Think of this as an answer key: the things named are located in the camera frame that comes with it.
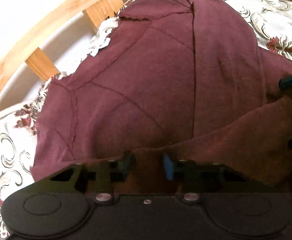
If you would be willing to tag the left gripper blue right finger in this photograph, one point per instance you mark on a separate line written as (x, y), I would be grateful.
(170, 167)

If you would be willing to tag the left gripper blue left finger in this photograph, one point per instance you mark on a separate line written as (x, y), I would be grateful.
(120, 169)

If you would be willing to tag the maroon knit sweater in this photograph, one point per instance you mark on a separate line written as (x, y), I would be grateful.
(184, 78)

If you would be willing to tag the floral white satin bedspread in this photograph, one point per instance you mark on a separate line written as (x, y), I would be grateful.
(24, 98)

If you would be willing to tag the wooden bed headboard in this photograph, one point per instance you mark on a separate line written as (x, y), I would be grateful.
(25, 24)

